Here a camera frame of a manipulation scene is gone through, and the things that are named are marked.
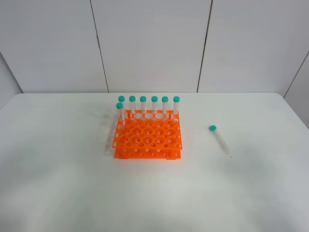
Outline teal capped test tube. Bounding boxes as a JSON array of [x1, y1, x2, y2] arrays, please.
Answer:
[[209, 125, 230, 155]]

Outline row test tube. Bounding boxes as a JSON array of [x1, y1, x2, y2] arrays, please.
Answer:
[[129, 95, 136, 117], [151, 96, 158, 115], [140, 96, 147, 114], [162, 96, 169, 115], [173, 96, 180, 115], [118, 95, 126, 114]]

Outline orange test tube rack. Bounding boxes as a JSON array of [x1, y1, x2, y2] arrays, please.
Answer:
[[112, 110, 183, 160]]

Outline front left racked test tube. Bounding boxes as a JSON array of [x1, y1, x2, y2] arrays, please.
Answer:
[[116, 102, 125, 126]]

